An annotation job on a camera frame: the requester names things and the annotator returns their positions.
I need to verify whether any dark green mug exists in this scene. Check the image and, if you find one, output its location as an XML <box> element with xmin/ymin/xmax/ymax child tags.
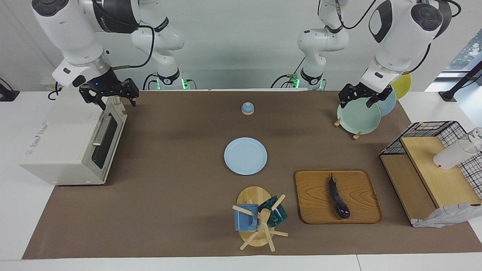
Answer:
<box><xmin>258</xmin><ymin>195</ymin><xmax>288</xmax><ymax>228</ymax></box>

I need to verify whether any black wire basket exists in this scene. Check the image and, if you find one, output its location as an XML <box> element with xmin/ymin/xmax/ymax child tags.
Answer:
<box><xmin>379</xmin><ymin>120</ymin><xmax>482</xmax><ymax>200</ymax></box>

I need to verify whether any black clamp stand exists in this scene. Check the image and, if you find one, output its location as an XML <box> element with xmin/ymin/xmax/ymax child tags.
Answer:
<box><xmin>0</xmin><ymin>78</ymin><xmax>20</xmax><ymax>102</ymax></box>
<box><xmin>438</xmin><ymin>69</ymin><xmax>482</xmax><ymax>102</ymax></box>

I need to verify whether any blue mug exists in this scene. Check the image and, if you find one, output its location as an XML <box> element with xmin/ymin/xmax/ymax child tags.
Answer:
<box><xmin>233</xmin><ymin>204</ymin><xmax>260</xmax><ymax>232</ymax></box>

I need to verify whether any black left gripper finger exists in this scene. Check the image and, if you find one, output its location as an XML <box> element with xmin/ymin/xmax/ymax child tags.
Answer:
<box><xmin>338</xmin><ymin>85</ymin><xmax>357</xmax><ymax>110</ymax></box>
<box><xmin>366</xmin><ymin>94</ymin><xmax>389</xmax><ymax>109</ymax></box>

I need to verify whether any brown table mat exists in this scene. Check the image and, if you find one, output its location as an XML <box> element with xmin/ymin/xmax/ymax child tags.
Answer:
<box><xmin>22</xmin><ymin>90</ymin><xmax>482</xmax><ymax>260</ymax></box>

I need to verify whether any light blue racked plate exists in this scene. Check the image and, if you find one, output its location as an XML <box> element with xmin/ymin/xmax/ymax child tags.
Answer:
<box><xmin>377</xmin><ymin>90</ymin><xmax>397</xmax><ymax>117</ymax></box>

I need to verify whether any pale green plate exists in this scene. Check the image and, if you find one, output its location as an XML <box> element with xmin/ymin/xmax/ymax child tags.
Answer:
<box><xmin>337</xmin><ymin>97</ymin><xmax>382</xmax><ymax>135</ymax></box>

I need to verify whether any grey marbled strip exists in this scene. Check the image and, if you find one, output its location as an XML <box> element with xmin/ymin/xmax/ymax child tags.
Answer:
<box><xmin>411</xmin><ymin>202</ymin><xmax>482</xmax><ymax>228</ymax></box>

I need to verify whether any white cup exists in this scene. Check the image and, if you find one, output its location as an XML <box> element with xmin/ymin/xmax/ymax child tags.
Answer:
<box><xmin>432</xmin><ymin>140</ymin><xmax>479</xmax><ymax>170</ymax></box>

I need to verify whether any clear glass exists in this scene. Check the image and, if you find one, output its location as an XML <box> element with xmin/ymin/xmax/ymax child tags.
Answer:
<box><xmin>467</xmin><ymin>127</ymin><xmax>482</xmax><ymax>152</ymax></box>

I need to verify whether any light blue serving plate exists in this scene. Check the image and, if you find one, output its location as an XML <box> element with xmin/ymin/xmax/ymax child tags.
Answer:
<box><xmin>224</xmin><ymin>137</ymin><xmax>268</xmax><ymax>176</ymax></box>

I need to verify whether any glass oven door with handle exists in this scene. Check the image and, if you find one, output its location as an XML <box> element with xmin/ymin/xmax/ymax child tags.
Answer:
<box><xmin>84</xmin><ymin>97</ymin><xmax>128</xmax><ymax>184</ymax></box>

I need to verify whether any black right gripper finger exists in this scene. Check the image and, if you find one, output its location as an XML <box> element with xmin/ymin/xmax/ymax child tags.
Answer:
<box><xmin>120</xmin><ymin>78</ymin><xmax>140</xmax><ymax>106</ymax></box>
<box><xmin>79</xmin><ymin>89</ymin><xmax>108</xmax><ymax>111</ymax></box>

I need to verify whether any wooden shelf unit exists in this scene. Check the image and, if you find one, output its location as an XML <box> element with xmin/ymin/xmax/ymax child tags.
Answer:
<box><xmin>380</xmin><ymin>135</ymin><xmax>482</xmax><ymax>227</ymax></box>

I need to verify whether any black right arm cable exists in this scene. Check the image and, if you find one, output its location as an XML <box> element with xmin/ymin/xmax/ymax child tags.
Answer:
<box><xmin>111</xmin><ymin>24</ymin><xmax>156</xmax><ymax>72</ymax></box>

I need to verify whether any beige toaster oven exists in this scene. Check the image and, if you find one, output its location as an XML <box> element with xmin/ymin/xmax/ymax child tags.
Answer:
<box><xmin>19</xmin><ymin>89</ymin><xmax>128</xmax><ymax>186</ymax></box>

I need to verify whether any wooden serving tray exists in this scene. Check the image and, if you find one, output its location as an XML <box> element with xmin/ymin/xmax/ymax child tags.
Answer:
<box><xmin>295</xmin><ymin>169</ymin><xmax>383</xmax><ymax>225</ymax></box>

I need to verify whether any wooden mug tree stand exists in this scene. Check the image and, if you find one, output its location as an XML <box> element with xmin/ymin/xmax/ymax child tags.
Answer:
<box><xmin>232</xmin><ymin>186</ymin><xmax>289</xmax><ymax>252</ymax></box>

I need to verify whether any black base cable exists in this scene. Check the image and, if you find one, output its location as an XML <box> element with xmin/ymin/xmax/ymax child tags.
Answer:
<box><xmin>270</xmin><ymin>56</ymin><xmax>306</xmax><ymax>90</ymax></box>
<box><xmin>142</xmin><ymin>73</ymin><xmax>160</xmax><ymax>91</ymax></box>

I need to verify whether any wooden plate rack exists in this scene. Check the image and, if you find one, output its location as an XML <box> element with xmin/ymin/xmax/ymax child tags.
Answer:
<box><xmin>334</xmin><ymin>117</ymin><xmax>363</xmax><ymax>141</ymax></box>

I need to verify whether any purple eggplant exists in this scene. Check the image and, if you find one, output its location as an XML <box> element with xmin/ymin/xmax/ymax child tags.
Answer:
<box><xmin>328</xmin><ymin>173</ymin><xmax>351</xmax><ymax>219</ymax></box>

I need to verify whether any window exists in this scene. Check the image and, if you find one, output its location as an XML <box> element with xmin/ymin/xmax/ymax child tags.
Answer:
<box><xmin>444</xmin><ymin>28</ymin><xmax>482</xmax><ymax>73</ymax></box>

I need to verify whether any yellow plate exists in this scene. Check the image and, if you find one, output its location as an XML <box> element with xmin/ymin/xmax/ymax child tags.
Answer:
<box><xmin>390</xmin><ymin>71</ymin><xmax>412</xmax><ymax>100</ymax></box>

